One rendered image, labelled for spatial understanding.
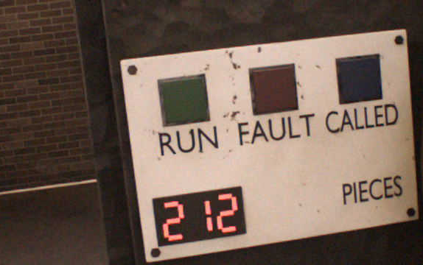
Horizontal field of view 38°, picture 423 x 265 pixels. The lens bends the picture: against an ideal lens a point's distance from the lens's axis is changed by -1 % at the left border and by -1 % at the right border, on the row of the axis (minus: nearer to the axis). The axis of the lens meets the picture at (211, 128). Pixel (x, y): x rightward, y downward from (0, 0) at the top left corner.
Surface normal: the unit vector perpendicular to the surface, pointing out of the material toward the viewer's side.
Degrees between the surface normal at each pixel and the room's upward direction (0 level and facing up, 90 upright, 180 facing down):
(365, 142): 90
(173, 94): 90
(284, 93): 90
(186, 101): 90
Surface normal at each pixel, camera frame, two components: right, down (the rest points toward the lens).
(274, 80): 0.15, 0.11
